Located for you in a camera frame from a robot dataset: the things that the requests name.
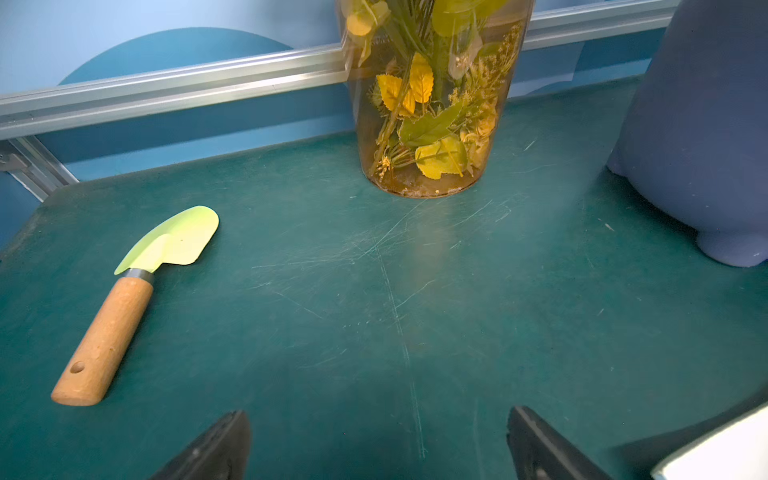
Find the book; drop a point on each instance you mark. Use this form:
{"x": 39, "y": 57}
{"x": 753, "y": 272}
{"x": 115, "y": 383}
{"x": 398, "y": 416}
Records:
{"x": 737, "y": 450}

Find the green trowel wooden handle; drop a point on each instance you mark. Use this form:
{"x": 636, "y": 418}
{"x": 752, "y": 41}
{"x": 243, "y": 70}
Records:
{"x": 179, "y": 240}

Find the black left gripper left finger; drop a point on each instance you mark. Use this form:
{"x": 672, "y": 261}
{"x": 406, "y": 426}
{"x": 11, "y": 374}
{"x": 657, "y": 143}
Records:
{"x": 220, "y": 452}

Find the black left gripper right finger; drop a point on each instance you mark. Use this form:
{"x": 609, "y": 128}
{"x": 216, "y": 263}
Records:
{"x": 541, "y": 452}

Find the aluminium back frame rail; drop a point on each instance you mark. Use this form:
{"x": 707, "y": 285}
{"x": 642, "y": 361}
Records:
{"x": 102, "y": 101}

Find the glass vase with plants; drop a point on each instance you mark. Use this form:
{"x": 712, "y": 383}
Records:
{"x": 428, "y": 81}

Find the purple trash bin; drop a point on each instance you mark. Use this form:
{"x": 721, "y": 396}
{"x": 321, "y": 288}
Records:
{"x": 694, "y": 140}

